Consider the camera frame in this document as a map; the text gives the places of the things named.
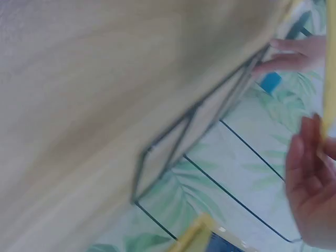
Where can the person's left hand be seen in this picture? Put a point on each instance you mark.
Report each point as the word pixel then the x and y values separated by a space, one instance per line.
pixel 304 53

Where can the person's right hand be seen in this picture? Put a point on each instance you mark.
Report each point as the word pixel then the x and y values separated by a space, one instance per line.
pixel 312 199

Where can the yellow plastic strip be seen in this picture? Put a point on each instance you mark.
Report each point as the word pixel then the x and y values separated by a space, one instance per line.
pixel 330 78

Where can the blue rectangular block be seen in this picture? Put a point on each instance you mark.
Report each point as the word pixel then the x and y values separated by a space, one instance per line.
pixel 271 82

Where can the yellow-edged blue object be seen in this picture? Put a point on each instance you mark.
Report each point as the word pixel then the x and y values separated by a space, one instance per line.
pixel 195 233

